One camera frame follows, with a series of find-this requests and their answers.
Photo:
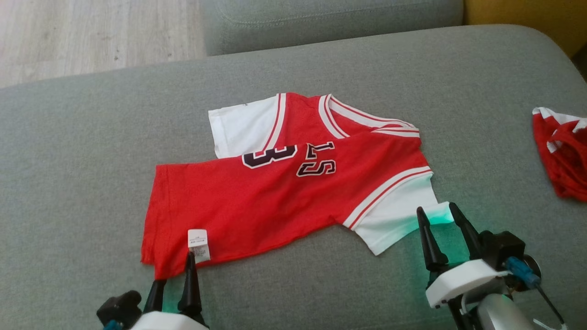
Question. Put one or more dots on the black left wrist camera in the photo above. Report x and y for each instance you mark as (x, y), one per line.
(119, 307)

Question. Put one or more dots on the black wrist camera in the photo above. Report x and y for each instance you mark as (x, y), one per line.
(119, 307)
(502, 247)

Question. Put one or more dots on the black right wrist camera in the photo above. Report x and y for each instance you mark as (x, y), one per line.
(502, 247)

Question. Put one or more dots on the red basketball jersey white sleeves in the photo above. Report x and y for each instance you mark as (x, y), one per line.
(275, 201)

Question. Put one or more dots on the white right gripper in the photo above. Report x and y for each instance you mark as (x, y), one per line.
(463, 279)

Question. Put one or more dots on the red shorts with white stripe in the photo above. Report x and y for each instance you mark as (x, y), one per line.
(568, 156)

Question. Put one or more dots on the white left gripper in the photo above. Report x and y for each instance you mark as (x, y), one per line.
(169, 322)

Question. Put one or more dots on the yellow sofa back cushion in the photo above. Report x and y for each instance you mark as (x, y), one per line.
(527, 18)

